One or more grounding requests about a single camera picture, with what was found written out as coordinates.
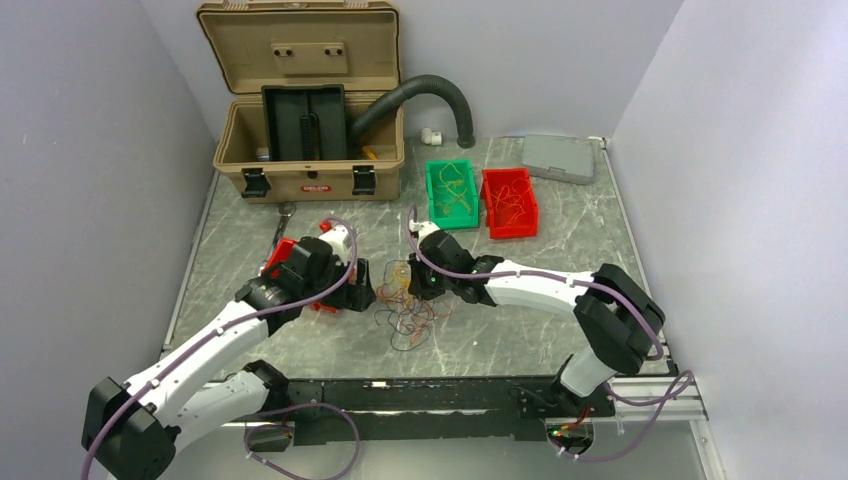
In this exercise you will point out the metal wrench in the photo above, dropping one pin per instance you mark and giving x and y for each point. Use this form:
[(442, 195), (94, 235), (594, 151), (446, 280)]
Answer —
[(286, 210)]

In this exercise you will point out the red flat bin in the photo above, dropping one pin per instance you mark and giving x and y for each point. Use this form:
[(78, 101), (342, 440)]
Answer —
[(279, 252)]

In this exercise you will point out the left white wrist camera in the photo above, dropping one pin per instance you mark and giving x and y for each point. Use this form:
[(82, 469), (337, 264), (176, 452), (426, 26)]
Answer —
[(339, 238)]

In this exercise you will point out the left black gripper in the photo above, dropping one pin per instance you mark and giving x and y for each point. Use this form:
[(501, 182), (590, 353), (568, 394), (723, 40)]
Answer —
[(355, 297)]

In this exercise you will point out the black toolbox tray insert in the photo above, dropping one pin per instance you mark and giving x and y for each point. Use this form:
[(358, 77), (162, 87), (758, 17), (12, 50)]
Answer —
[(305, 123)]

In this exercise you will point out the grey plastic case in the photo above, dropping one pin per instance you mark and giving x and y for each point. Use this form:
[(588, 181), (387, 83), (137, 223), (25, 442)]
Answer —
[(560, 158)]

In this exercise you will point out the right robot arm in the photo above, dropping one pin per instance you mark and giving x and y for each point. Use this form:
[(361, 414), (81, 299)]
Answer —
[(619, 320)]

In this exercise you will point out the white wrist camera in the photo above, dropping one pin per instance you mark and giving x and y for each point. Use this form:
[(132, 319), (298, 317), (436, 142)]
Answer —
[(420, 230), (339, 238)]

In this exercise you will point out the green plastic bin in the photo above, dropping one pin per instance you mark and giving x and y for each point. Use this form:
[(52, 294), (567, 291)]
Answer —
[(453, 198)]

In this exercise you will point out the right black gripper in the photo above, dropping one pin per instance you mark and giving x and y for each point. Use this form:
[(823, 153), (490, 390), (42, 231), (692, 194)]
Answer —
[(417, 285)]

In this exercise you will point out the red plastic bin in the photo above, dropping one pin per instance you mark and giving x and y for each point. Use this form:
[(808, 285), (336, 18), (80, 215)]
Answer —
[(511, 207)]

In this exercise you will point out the tan plastic toolbox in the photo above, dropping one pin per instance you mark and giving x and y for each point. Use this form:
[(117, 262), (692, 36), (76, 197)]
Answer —
[(301, 72)]

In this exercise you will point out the aluminium frame profile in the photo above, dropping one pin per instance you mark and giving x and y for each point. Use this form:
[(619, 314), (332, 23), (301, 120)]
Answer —
[(665, 398)]

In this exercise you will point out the yellow tool in toolbox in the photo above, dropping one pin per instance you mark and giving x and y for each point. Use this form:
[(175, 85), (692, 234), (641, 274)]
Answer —
[(370, 154)]

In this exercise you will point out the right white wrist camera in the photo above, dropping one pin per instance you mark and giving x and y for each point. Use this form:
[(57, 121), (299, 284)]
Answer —
[(420, 230)]

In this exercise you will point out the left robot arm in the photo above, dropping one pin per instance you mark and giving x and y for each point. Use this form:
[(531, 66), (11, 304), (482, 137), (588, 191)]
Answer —
[(135, 428)]

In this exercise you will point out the white pipe elbow fitting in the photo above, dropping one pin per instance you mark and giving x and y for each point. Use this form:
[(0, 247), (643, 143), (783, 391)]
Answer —
[(431, 137)]

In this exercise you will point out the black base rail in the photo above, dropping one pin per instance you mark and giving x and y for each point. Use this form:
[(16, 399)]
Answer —
[(325, 410)]

